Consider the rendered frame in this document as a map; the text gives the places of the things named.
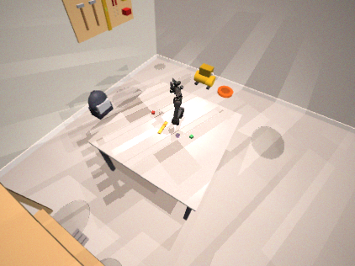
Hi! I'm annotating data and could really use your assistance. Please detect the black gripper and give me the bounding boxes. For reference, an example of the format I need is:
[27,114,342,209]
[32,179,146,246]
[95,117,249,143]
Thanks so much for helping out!
[170,78,181,94]

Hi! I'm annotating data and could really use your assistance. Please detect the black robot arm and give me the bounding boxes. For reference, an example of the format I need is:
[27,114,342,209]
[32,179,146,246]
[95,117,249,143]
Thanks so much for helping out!
[172,85,184,125]

